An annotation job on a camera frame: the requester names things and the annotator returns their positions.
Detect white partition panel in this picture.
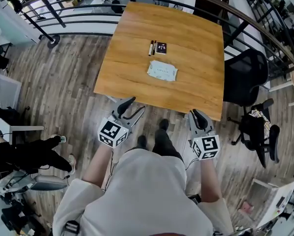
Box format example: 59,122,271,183
0,72,22,110

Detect white wet wipe pack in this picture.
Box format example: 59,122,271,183
146,59,179,82

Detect person's left forearm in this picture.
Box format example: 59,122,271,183
82,144,113,191

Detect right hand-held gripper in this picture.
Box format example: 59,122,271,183
188,109,221,161

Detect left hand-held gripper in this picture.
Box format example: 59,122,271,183
97,96,146,149

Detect black tilted office chair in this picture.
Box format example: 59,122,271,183
227,98,281,169

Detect person's left black shoe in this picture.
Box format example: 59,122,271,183
136,135,148,147

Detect black mesh office chair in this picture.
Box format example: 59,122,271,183
223,48,270,108

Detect person's right black shoe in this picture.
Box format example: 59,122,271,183
159,118,170,132

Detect person's white shirt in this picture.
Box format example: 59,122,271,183
52,148,235,236

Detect grey black office chair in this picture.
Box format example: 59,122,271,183
28,175,69,192

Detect black strap buckle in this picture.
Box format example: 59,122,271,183
64,220,80,236

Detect person's right forearm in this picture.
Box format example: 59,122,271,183
199,157,223,204

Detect black spiral notebook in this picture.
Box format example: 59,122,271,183
154,42,167,55

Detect right hand-held gripper cable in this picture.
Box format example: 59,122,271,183
185,157,199,171

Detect black coat rack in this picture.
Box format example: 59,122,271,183
0,0,61,49

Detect hand-held gripper cable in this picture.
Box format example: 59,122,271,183
101,149,120,194
185,157,199,171

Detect person's black shoe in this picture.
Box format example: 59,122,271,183
136,135,148,147
159,118,170,132

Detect person's black trousers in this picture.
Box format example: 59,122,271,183
134,128,185,161

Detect left hand-held gripper cable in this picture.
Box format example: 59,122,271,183
101,149,120,194

